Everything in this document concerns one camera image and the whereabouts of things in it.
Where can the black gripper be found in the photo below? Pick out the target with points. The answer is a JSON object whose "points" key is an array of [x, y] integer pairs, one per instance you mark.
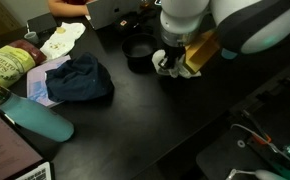
{"points": [[175, 54]]}

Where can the white cloth towel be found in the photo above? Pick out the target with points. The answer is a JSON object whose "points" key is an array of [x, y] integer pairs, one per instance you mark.
{"points": [[157, 57]]}

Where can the person forearm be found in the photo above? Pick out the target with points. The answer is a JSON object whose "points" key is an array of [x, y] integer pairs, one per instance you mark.
{"points": [[68, 8]]}

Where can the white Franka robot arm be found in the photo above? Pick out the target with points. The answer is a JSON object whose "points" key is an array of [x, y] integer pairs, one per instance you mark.
{"points": [[251, 20]]}

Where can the empty black bowl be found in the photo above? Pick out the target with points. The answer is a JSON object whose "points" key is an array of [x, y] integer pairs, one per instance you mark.
{"points": [[140, 48]]}

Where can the black pouch orange tag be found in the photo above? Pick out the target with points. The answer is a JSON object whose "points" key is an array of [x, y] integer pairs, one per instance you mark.
{"points": [[128, 23]]}

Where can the small brown glass bottle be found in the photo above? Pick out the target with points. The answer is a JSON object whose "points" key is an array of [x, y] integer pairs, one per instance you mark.
{"points": [[145, 3]]}

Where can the silver laptop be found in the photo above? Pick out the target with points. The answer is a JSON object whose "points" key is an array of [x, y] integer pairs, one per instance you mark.
{"points": [[111, 13]]}

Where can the dark blue cloth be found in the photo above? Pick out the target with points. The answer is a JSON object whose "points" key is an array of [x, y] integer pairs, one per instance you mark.
{"points": [[80, 80]]}

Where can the black rounded mat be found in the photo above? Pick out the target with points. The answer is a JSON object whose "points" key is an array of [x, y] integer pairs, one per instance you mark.
{"points": [[225, 160]]}

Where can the stained white napkin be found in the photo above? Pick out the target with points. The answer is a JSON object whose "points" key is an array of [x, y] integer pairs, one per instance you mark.
{"points": [[63, 38]]}

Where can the black box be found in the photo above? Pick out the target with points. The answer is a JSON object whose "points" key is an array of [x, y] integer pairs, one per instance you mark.
{"points": [[42, 22]]}

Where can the lavender paper booklet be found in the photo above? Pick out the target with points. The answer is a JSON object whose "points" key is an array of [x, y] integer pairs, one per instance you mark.
{"points": [[35, 85]]}

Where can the dark red snack bag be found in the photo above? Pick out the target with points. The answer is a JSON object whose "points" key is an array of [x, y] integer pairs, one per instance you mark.
{"points": [[30, 47]]}

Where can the small grey cup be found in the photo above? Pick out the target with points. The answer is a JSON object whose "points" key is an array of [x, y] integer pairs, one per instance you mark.
{"points": [[31, 37]]}

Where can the white rounded plastic device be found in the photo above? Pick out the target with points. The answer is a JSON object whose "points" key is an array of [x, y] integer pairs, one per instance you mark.
{"points": [[265, 175]]}

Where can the teal water bottle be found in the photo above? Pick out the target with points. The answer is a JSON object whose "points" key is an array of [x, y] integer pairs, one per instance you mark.
{"points": [[35, 116]]}

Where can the yellow potato chips bag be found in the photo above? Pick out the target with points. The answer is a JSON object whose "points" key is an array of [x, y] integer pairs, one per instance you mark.
{"points": [[8, 65]]}

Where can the open laptop dark screen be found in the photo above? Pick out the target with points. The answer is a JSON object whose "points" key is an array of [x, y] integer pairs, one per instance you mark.
{"points": [[8, 153]]}

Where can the black pegboard base plate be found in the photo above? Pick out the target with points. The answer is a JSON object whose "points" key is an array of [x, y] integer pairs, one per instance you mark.
{"points": [[278, 110]]}

